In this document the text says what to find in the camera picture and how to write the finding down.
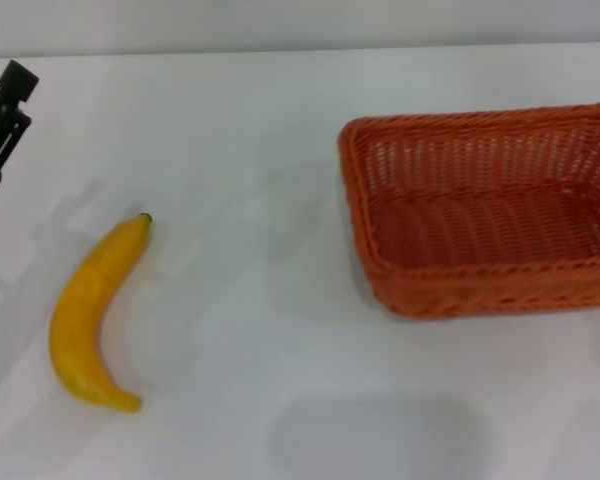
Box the yellow banana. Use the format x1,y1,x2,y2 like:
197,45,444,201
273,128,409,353
48,212,154,414

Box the orange woven plastic basket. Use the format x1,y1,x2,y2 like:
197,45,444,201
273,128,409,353
337,102,600,320

